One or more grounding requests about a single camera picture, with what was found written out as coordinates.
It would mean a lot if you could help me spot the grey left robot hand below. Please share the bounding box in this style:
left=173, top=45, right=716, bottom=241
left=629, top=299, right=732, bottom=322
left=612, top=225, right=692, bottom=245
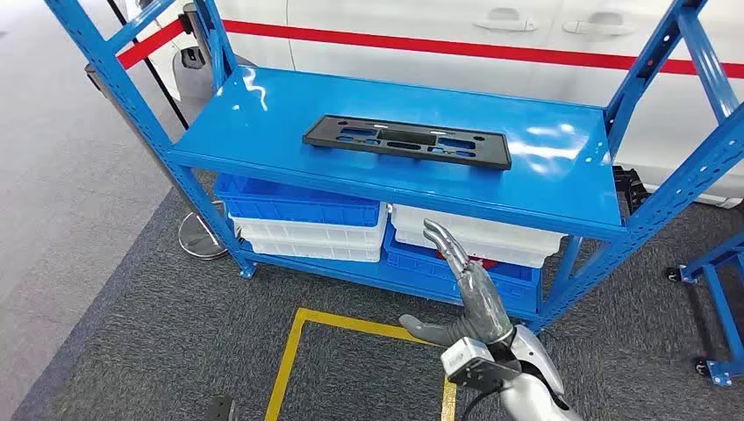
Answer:
left=208, top=396, right=238, bottom=421

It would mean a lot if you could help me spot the red item in bin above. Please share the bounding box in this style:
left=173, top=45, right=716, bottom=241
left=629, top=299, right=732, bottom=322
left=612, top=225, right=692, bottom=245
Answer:
left=434, top=249, right=500, bottom=271

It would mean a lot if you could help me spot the white car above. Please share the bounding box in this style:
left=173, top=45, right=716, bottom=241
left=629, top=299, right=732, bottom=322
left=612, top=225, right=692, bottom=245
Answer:
left=125, top=0, right=744, bottom=209

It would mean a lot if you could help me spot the black plastic frame part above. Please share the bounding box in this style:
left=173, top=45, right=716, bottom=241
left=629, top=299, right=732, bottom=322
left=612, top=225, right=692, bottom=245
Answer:
left=302, top=114, right=513, bottom=171

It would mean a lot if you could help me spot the grey stanchion with belt head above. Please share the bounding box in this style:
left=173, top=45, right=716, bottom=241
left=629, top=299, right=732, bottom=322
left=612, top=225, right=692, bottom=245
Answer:
left=173, top=1, right=257, bottom=103

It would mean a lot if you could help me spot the white plastic bin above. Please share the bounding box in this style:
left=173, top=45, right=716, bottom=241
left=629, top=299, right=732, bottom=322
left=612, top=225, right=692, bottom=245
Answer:
left=229, top=203, right=390, bottom=248
left=390, top=203, right=568, bottom=257
left=395, top=229, right=550, bottom=269
left=240, top=235, right=385, bottom=264

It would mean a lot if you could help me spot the red barrier belt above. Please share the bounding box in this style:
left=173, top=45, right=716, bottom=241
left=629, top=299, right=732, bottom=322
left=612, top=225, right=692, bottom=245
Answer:
left=116, top=20, right=187, bottom=71
left=222, top=18, right=744, bottom=80

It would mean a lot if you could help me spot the blue shelf rack with casters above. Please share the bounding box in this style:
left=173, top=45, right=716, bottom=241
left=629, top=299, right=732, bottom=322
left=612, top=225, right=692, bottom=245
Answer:
left=665, top=231, right=744, bottom=389

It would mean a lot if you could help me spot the blue metal shelf rack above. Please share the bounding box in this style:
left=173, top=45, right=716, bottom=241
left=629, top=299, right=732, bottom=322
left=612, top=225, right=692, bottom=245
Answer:
left=43, top=0, right=744, bottom=337

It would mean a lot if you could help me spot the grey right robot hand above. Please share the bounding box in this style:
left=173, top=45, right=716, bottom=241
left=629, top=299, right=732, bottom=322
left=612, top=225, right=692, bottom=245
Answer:
left=398, top=218, right=516, bottom=350

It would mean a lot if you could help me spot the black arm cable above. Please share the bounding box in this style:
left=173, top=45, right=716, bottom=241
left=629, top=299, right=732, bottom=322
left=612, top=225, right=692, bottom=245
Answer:
left=461, top=388, right=495, bottom=421

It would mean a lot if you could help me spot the black pole stanchion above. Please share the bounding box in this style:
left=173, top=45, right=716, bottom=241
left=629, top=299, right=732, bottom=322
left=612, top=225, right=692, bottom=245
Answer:
left=106, top=0, right=191, bottom=132

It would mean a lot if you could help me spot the black floor bracket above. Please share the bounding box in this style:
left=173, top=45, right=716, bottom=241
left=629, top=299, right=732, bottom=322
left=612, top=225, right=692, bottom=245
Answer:
left=612, top=165, right=652, bottom=218

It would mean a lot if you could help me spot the blue plastic bin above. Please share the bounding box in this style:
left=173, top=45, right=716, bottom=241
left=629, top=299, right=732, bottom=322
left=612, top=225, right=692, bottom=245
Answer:
left=213, top=172, right=382, bottom=229
left=382, top=223, right=543, bottom=315

